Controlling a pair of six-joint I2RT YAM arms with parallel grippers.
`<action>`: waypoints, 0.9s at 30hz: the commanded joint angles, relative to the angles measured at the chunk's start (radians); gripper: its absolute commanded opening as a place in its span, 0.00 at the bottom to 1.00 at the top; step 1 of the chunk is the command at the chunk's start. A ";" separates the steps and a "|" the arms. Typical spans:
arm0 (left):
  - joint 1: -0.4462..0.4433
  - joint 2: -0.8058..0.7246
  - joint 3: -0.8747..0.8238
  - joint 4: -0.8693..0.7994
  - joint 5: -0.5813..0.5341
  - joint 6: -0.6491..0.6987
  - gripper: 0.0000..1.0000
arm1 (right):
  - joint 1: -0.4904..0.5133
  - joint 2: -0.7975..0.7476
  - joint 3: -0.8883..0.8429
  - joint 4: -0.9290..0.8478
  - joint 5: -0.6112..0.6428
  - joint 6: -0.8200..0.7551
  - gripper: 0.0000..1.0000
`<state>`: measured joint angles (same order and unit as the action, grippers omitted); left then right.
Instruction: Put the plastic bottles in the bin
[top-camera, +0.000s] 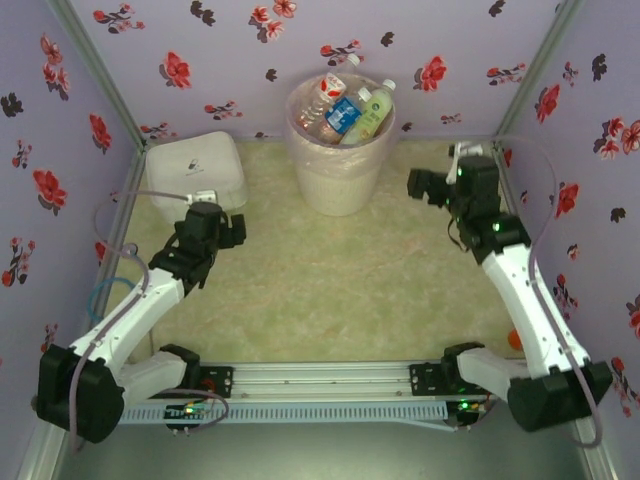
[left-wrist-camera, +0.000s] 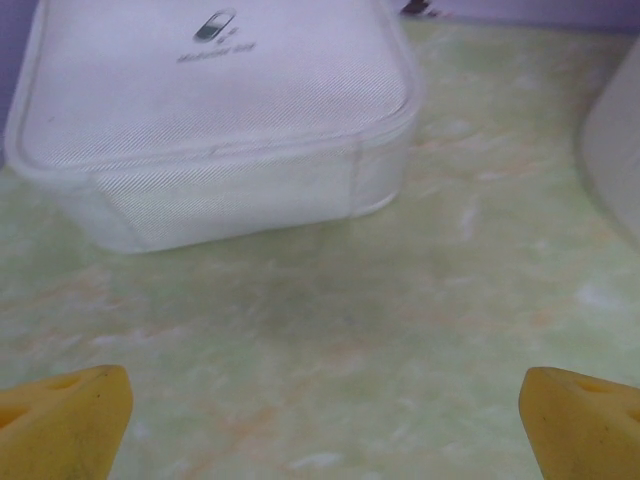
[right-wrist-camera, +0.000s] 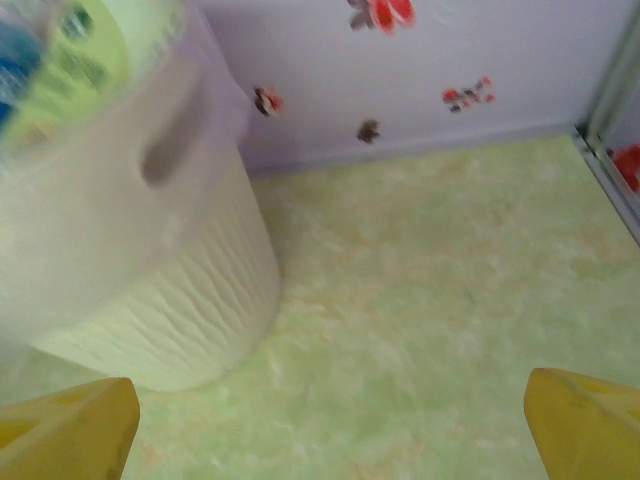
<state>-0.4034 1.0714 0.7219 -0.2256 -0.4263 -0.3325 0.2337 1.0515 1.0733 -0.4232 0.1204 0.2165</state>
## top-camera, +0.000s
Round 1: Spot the pale green drink bottle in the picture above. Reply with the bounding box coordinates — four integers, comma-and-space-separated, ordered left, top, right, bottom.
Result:
339, 78, 398, 146

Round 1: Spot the clear bottle with blue label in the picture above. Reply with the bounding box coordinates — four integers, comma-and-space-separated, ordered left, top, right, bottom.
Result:
323, 87, 374, 137

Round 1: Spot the clear bottle with red label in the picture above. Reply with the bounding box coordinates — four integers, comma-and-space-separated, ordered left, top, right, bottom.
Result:
298, 53, 362, 139

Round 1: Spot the white ribbed waste bin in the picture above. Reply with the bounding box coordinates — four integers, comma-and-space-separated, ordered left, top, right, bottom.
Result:
293, 144, 386, 217

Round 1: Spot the pink plastic bin liner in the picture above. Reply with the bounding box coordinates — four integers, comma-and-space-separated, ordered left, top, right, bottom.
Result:
283, 74, 397, 174

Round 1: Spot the stethoscope with blue tube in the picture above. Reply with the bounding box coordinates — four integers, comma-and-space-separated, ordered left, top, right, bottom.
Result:
88, 242, 151, 324

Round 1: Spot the white lidded plastic box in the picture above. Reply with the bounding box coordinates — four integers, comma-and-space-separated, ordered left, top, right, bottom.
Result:
144, 130, 250, 224

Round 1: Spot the circuit board with green light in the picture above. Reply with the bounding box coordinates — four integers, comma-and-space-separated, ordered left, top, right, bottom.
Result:
164, 402, 211, 426
447, 397, 489, 429

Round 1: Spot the aluminium side rail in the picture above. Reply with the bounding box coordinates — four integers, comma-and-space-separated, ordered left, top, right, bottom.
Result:
89, 144, 149, 326
492, 142, 569, 356

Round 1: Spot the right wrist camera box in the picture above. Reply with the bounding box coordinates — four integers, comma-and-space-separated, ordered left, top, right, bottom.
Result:
448, 142, 485, 176

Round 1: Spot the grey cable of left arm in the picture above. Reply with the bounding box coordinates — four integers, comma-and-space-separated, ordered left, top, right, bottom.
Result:
69, 189, 230, 454

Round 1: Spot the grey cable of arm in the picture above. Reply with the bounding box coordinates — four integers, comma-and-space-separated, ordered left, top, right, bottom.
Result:
469, 133, 601, 449
69, 189, 230, 454

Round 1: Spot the grey cable of right arm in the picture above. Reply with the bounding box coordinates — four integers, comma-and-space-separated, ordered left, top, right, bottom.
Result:
469, 133, 601, 449

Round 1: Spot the aluminium frame post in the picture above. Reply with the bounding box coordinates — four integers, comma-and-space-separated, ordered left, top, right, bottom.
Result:
492, 0, 587, 151
47, 0, 149, 151

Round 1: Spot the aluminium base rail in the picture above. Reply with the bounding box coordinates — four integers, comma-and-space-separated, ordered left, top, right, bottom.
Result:
114, 360, 511, 401

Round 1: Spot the white slotted cable duct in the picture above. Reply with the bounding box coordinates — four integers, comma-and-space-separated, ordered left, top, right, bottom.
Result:
119, 402, 447, 426

